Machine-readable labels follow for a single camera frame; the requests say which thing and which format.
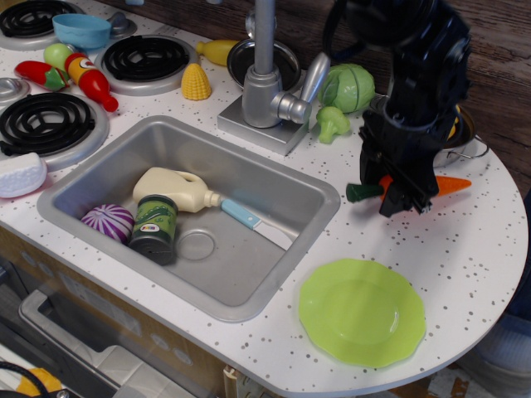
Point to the purple toy onion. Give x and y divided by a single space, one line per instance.
111 220

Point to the grey toy sink basin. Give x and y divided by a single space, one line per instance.
220 266

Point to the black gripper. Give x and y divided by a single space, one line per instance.
412 188

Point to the green toy broccoli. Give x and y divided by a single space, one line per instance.
332 122

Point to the red toy ketchup bottle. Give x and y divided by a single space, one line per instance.
91 81

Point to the grey oven door handle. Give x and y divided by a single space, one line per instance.
101 370

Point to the green toy cabbage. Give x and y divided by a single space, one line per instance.
347 87

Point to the red toy chili pepper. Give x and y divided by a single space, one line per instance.
42 74

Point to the orange toy carrot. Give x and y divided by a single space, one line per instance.
360 192

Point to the middle black stove burner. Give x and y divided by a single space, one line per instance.
145 65

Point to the silver stove knob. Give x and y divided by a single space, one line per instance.
12 90

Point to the light green plastic plate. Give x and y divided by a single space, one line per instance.
362 313

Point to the silver toy faucet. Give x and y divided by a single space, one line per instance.
265 114

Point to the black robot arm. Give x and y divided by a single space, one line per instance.
430 46

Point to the blue handled toy knife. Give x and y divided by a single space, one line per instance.
256 224

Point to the yellow toy bell pepper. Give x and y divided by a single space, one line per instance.
455 124

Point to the steel pot with handles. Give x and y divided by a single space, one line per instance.
460 149

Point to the cream toy jug bottle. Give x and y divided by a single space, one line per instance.
188 191

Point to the yellow toy squash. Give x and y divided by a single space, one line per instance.
216 51

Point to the yellow toy corn cob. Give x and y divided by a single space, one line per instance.
195 84

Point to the green toy apple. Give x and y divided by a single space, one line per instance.
56 55

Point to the back left black burner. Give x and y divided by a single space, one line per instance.
28 26

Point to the silver knob behind bowl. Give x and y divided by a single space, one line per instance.
121 26

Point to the blue plastic bowl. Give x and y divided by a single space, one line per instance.
82 31

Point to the front left black burner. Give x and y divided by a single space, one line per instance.
63 129

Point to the green pickle jar toy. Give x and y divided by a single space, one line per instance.
155 228

